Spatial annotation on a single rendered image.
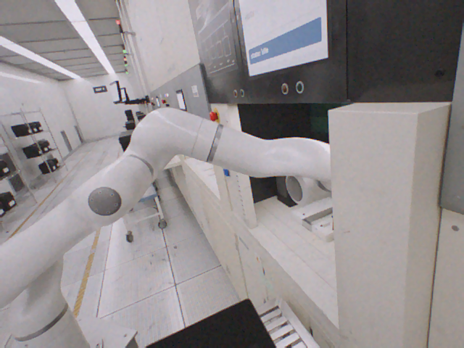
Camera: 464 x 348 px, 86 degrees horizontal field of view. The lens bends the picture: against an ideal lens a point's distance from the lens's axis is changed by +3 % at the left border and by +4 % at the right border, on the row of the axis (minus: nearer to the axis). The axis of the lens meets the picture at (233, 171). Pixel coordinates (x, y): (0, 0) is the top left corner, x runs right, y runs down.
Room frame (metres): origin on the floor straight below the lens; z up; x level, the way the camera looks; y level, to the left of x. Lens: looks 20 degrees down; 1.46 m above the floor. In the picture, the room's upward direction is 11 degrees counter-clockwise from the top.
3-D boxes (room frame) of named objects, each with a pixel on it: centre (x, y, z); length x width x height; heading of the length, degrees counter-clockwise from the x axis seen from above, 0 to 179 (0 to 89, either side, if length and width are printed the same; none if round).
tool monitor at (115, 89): (3.76, 1.27, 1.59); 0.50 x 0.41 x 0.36; 109
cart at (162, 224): (2.93, 1.25, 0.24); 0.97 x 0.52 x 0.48; 21
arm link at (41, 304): (0.58, 0.60, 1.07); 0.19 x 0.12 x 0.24; 178
